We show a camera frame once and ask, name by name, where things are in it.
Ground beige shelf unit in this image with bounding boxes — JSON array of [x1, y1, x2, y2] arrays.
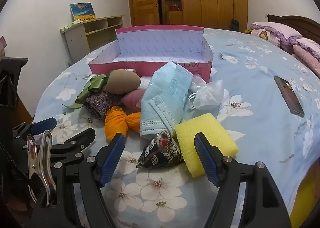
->
[[59, 15, 125, 65]]

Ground blue yellow landscape painting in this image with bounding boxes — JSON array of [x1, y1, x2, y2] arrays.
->
[[69, 2, 97, 21]]

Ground blue face mask pack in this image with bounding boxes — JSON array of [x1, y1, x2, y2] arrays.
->
[[139, 62, 194, 137]]

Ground purple knit sock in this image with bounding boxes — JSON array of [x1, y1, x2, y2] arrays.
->
[[82, 88, 125, 119]]

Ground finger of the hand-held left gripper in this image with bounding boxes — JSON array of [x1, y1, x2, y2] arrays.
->
[[50, 128, 97, 169], [15, 117, 57, 141]]

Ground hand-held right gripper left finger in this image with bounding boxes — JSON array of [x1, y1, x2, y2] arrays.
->
[[31, 133, 127, 228]]

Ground pink sock roll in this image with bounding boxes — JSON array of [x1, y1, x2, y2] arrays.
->
[[121, 89, 147, 112]]

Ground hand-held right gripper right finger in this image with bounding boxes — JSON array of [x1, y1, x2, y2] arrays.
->
[[194, 132, 293, 228]]

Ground pink pillows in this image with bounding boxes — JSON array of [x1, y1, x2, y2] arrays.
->
[[292, 45, 320, 79]]

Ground green white packet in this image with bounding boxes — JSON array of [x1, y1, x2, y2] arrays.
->
[[62, 20, 80, 30]]

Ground dark wooden headboard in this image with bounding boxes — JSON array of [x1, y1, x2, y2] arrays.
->
[[267, 14, 320, 45]]

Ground metal spring clip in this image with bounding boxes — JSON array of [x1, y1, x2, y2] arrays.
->
[[26, 130, 57, 206]]

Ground orange sock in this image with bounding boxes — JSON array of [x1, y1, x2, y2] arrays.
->
[[104, 106, 142, 141]]

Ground yellow sponge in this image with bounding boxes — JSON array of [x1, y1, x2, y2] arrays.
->
[[174, 113, 239, 178]]

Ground pink cardboard box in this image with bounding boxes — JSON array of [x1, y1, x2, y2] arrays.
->
[[87, 25, 214, 81]]

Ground pink cartoon print pillow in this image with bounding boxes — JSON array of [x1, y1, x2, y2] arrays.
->
[[250, 22, 304, 48]]

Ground green ribbon bow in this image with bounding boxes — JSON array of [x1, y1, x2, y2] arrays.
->
[[62, 74, 110, 109]]

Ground pink purple frilled pillow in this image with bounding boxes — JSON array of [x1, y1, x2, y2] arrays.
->
[[292, 38, 320, 61]]

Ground yellow cloth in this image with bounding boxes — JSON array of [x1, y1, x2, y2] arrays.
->
[[290, 183, 317, 228]]

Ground tan sock roll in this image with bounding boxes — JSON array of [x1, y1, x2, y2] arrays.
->
[[106, 69, 141, 94]]

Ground white knit cloth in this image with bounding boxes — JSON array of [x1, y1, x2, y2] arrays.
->
[[126, 68, 153, 91]]

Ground dark smartphone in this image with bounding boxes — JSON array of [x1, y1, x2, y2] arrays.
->
[[273, 75, 305, 118]]

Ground blue floral bed sheet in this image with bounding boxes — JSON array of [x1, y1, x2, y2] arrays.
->
[[32, 28, 320, 228]]

